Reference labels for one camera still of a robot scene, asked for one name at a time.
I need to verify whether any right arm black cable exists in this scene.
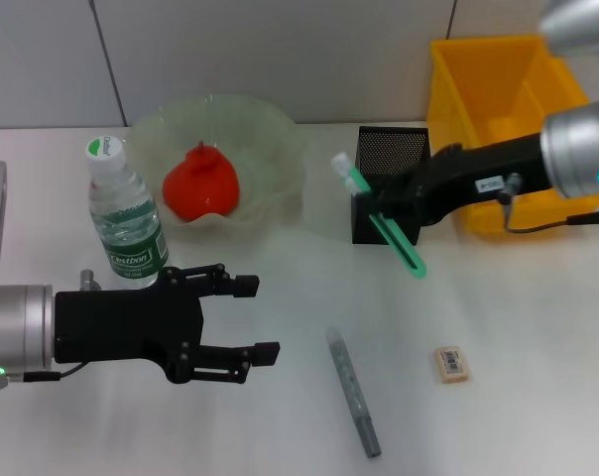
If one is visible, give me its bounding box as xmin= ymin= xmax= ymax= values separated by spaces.
xmin=496 ymin=172 xmax=599 ymax=234

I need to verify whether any grey marker pen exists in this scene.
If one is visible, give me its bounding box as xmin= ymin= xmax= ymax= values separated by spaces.
xmin=325 ymin=325 xmax=383 ymax=458

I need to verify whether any pale green wavy fruit bowl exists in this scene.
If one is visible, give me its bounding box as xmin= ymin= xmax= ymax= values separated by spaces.
xmin=128 ymin=93 xmax=310 ymax=240

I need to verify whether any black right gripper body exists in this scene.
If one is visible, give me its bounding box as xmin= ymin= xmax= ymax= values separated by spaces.
xmin=412 ymin=132 xmax=553 ymax=228

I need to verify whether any black mesh pen holder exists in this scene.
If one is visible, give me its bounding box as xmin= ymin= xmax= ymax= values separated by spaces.
xmin=351 ymin=125 xmax=429 ymax=246

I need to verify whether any orange fruit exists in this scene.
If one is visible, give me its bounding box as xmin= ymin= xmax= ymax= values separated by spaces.
xmin=161 ymin=141 xmax=242 ymax=223

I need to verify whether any clear green-label water bottle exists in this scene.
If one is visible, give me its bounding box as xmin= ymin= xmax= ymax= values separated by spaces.
xmin=84 ymin=134 xmax=172 ymax=290

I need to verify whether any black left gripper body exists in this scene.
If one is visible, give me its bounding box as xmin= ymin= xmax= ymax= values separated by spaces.
xmin=55 ymin=267 xmax=204 ymax=384

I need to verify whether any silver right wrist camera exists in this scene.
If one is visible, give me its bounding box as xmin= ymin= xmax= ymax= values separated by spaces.
xmin=537 ymin=0 xmax=599 ymax=68

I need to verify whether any beige barcode eraser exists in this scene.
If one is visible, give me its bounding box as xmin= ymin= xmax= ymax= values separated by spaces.
xmin=433 ymin=346 xmax=470 ymax=385

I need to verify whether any yellow plastic bin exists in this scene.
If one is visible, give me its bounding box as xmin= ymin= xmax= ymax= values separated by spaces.
xmin=425 ymin=33 xmax=599 ymax=240

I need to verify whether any green white pen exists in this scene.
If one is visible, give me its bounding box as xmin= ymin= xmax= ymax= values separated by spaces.
xmin=331 ymin=152 xmax=428 ymax=280

